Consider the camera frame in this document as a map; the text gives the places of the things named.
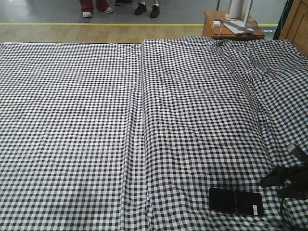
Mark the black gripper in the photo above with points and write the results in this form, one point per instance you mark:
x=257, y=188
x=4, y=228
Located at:
x=297, y=176

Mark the black foldable smartphone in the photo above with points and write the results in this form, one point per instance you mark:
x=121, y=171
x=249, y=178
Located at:
x=235, y=202

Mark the white desk lamp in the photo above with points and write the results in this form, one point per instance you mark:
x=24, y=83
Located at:
x=233, y=15

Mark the wooden headboard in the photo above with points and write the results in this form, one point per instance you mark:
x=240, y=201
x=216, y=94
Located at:
x=296, y=26

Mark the wooden bedside table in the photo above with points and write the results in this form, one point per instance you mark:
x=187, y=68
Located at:
x=221, y=33

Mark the white power adapter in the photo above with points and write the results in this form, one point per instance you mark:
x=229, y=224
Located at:
x=216, y=23

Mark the black white checkered bedsheet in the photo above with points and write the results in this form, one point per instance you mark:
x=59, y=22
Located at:
x=130, y=137

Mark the person in red trousers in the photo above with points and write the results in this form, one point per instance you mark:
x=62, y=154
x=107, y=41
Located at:
x=87, y=7

